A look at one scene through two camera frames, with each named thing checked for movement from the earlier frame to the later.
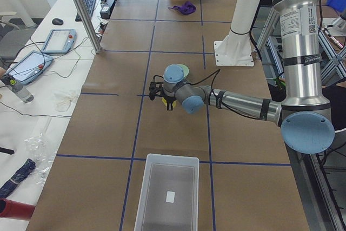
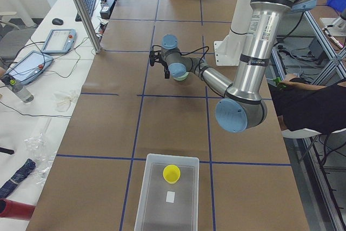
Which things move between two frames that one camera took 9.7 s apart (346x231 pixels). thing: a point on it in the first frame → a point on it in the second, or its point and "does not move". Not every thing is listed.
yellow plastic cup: [174, 103] → [171, 173]
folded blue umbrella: [28, 166] does not move
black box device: [107, 8] does not move
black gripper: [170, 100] → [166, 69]
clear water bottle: [21, 92] does not move
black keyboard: [89, 1] does not move
